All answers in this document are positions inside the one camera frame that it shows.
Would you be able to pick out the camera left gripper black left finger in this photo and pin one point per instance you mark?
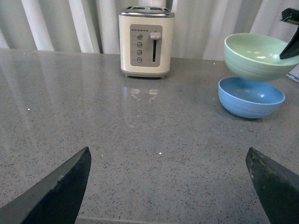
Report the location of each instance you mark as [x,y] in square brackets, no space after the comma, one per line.
[56,199]

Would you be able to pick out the black finger of the camera right gripper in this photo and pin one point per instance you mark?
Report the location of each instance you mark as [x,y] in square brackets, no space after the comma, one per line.
[292,48]

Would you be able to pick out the camera left gripper black right finger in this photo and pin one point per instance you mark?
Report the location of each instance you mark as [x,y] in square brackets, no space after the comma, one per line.
[276,186]

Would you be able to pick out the green bowl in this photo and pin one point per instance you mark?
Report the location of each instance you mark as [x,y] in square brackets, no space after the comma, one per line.
[256,57]

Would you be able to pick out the blue bowl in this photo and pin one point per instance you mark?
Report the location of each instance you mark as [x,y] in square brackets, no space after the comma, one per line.
[249,99]

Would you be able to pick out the clear plastic container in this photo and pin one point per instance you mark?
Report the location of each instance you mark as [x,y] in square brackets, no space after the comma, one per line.
[294,74]

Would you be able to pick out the cream toaster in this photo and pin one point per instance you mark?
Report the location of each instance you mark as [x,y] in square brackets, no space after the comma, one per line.
[146,35]

